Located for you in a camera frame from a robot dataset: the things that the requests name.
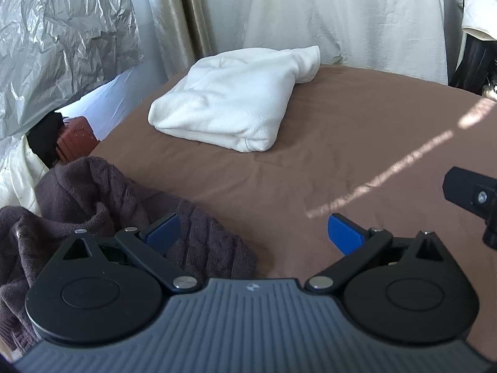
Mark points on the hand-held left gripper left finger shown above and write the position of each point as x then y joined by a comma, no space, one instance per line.
163,233

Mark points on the black hanging garment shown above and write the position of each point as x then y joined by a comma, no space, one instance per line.
473,66

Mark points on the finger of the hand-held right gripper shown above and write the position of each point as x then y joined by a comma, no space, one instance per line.
466,188

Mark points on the cream cover sheet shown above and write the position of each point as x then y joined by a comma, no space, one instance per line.
349,15

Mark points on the dark brown knit sweater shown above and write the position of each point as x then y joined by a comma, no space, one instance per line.
89,198

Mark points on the brown leather bag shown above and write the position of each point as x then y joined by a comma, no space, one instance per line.
77,140

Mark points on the white fleece pullover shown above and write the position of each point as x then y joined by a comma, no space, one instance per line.
229,101

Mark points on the cream cloth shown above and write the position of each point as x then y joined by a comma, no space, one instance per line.
19,175

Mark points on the silver plastic sheet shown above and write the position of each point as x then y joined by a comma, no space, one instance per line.
58,46

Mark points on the beige curtain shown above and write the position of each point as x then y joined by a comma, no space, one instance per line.
182,11

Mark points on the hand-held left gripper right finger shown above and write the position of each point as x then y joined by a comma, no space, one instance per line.
343,235

